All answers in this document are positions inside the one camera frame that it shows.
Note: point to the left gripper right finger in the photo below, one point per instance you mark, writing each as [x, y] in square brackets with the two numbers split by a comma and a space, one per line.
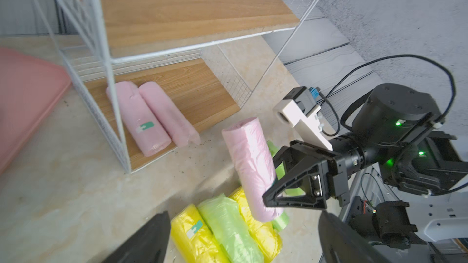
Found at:
[340, 244]

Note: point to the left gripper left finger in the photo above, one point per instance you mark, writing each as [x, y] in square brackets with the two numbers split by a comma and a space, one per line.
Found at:
[148, 245]

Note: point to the light green bag roll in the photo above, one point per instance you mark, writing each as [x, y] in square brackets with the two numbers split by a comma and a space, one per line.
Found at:
[223, 218]

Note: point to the white wire wooden shelf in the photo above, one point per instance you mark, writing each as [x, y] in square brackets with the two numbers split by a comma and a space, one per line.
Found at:
[175, 42]

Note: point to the pink bag roll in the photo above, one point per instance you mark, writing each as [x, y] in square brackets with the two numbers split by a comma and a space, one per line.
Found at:
[252, 160]
[173, 121]
[146, 130]

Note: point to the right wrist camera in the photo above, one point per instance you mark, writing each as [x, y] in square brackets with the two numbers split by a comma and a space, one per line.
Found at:
[299, 110]

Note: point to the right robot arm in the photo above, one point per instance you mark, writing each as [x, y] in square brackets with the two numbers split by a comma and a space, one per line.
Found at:
[396, 128]

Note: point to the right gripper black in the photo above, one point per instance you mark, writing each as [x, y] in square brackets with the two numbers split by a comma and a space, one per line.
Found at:
[313, 175]

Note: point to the yellow bag roll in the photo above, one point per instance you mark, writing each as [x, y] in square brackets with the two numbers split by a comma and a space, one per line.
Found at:
[193, 238]
[267, 238]

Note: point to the green bag roll right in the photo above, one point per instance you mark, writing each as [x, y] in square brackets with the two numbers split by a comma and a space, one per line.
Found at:
[280, 171]

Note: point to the green bag roll middle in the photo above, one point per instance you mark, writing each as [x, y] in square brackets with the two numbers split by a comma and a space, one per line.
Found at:
[281, 222]

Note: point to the pink tray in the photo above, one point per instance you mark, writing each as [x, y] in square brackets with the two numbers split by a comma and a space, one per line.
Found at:
[30, 88]

